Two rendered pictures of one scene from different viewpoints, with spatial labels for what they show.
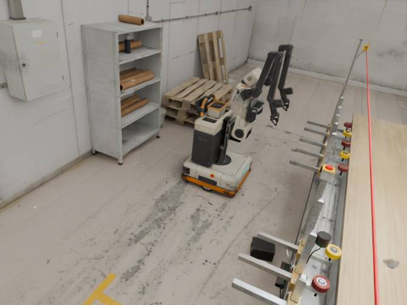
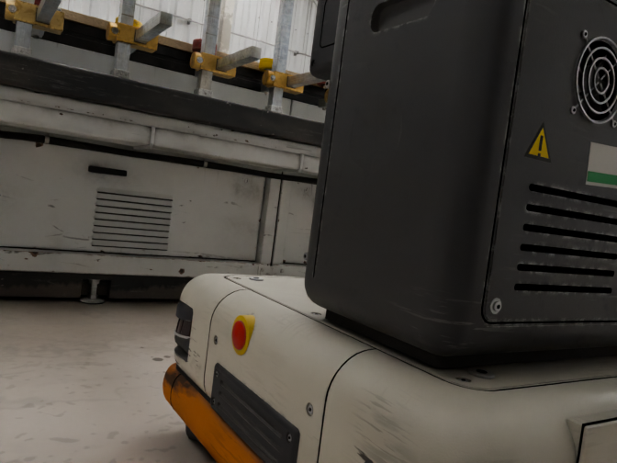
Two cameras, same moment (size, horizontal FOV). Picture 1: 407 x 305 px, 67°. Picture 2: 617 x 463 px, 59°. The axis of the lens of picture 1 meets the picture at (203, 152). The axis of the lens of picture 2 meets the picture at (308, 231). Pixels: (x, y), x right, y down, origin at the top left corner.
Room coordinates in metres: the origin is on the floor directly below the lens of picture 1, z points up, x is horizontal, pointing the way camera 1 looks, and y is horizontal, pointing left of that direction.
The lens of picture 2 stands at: (3.85, 0.11, 0.42)
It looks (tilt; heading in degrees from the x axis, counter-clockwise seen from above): 3 degrees down; 216
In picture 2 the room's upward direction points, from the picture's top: 7 degrees clockwise
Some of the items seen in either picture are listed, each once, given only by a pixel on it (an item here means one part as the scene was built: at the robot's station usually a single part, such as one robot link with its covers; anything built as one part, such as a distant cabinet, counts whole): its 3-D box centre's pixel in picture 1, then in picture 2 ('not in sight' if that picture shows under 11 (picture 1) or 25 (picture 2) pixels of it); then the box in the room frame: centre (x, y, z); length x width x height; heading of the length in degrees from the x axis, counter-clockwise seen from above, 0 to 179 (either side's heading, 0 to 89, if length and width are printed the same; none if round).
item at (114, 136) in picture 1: (127, 91); not in sight; (3.60, 1.03, 0.78); 0.90 x 0.45 x 1.55; 158
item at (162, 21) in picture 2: (324, 134); (142, 36); (2.92, -1.23, 0.82); 0.43 x 0.03 x 0.04; 68
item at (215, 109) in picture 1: (216, 109); not in sight; (3.11, -0.09, 0.87); 0.23 x 0.15 x 0.11; 158
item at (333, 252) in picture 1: (330, 256); not in sight; (1.22, -0.77, 0.85); 0.08 x 0.08 x 0.11
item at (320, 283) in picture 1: (318, 288); not in sight; (1.00, -0.64, 0.85); 0.08 x 0.08 x 0.11
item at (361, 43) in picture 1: (348, 86); not in sight; (3.44, -1.54, 1.20); 0.15 x 0.12 x 1.00; 158
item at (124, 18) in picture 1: (131, 19); not in sight; (3.70, 0.99, 1.59); 0.30 x 0.08 x 0.08; 68
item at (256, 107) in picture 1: (254, 108); not in sight; (2.96, -0.46, 0.99); 0.28 x 0.16 x 0.22; 158
